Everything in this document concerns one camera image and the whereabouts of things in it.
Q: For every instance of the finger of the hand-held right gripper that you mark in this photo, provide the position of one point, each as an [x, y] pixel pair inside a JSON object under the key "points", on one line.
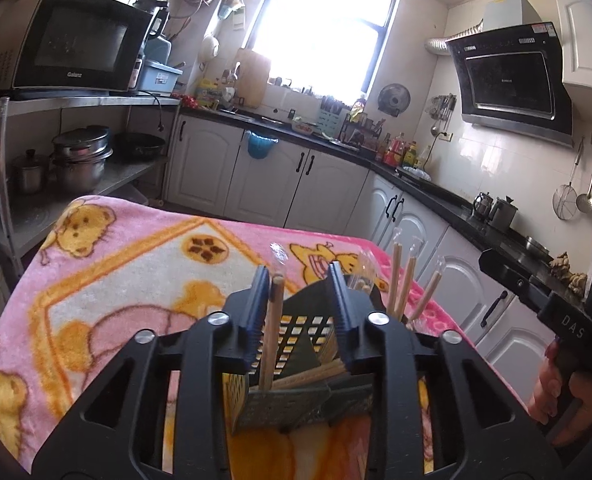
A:
{"points": [[513, 277]]}

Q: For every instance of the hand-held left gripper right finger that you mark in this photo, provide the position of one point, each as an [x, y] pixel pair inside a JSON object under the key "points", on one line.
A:
{"points": [[338, 305]]}

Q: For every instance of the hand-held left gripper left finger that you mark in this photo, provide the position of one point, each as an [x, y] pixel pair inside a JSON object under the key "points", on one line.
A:
{"points": [[258, 310]]}

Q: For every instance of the bunch of wooden chopsticks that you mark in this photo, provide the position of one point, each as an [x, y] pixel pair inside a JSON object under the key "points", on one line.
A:
{"points": [[400, 285]]}

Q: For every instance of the green perforated utensil holder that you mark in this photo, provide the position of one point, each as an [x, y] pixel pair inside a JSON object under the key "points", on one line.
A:
{"points": [[286, 405]]}

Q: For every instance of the hanging kitchen utensils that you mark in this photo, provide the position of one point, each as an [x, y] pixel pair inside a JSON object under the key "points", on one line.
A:
{"points": [[443, 110]]}

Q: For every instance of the person's right hand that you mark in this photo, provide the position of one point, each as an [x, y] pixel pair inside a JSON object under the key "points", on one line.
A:
{"points": [[541, 395]]}

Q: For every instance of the steel bowl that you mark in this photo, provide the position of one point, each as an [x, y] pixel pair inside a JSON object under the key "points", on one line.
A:
{"points": [[538, 245]]}

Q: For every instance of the ginger roots pile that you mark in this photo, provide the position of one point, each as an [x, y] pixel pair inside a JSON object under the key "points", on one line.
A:
{"points": [[568, 267]]}

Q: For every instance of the steel lidded canister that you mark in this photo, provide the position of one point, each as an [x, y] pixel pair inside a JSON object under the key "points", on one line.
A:
{"points": [[503, 212]]}

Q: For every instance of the small steel teapot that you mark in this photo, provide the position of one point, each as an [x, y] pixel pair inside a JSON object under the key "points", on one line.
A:
{"points": [[482, 205]]}

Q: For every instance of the black kitchen countertop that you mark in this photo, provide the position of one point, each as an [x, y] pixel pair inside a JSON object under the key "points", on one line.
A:
{"points": [[456, 207]]}

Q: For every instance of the steel ladle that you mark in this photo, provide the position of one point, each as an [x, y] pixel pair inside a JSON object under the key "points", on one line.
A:
{"points": [[586, 200]]}

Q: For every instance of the white lower kitchen cabinets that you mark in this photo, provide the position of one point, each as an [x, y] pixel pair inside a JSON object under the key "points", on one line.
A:
{"points": [[326, 185]]}

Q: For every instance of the black gas stove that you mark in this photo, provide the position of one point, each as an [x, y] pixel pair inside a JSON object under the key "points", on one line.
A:
{"points": [[421, 177]]}

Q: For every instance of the pink printed blanket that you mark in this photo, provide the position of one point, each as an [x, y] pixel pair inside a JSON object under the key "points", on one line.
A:
{"points": [[125, 260]]}

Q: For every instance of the blue hanging bag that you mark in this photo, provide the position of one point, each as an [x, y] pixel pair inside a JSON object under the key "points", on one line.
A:
{"points": [[261, 145]]}

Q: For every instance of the cluster of condiment bottles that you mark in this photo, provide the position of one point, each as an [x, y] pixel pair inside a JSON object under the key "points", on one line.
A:
{"points": [[401, 150]]}

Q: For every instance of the pale green knife rack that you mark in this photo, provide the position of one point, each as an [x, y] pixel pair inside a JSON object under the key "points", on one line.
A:
{"points": [[333, 115]]}

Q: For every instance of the black range hood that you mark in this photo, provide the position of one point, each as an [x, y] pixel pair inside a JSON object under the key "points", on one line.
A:
{"points": [[511, 80]]}

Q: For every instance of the black wok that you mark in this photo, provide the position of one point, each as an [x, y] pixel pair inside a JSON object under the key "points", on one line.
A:
{"points": [[138, 145]]}

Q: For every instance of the steel shelf rack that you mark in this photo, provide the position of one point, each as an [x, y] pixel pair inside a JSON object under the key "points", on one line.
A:
{"points": [[100, 177]]}

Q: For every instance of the stacked steel pots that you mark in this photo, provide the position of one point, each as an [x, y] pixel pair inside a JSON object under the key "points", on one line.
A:
{"points": [[80, 160]]}

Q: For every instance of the wooden cutting board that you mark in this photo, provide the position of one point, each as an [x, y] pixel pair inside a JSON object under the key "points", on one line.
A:
{"points": [[253, 77]]}

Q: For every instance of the white upper cabinet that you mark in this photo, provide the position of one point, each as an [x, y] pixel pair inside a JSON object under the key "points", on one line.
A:
{"points": [[591, 45]]}

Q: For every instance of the blue plastic box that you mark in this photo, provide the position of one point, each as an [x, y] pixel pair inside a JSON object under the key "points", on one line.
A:
{"points": [[158, 77]]}

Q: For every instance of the small lidded steel pot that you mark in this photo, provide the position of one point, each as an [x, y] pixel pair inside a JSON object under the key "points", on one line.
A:
{"points": [[28, 170]]}

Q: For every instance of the kitchen window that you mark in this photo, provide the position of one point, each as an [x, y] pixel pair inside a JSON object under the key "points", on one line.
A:
{"points": [[326, 25]]}

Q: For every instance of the pale blue appliance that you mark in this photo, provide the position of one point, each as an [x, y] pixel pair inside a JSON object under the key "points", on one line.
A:
{"points": [[158, 47]]}

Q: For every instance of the black kettle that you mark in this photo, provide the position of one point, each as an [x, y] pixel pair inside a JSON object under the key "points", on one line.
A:
{"points": [[153, 15]]}

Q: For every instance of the black microwave oven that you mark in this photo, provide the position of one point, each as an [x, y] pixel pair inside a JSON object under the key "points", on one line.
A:
{"points": [[75, 45]]}

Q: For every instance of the round grey wall fan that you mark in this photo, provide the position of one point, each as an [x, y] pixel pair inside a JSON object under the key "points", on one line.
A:
{"points": [[393, 100]]}

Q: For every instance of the silver exhaust duct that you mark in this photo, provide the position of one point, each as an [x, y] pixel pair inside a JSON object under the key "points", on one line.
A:
{"points": [[438, 45]]}

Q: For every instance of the white round wall dispenser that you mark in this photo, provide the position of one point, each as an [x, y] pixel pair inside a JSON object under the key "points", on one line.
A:
{"points": [[209, 47]]}

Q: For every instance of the wall-mounted holder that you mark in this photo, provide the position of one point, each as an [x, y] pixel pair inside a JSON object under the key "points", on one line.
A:
{"points": [[230, 10]]}

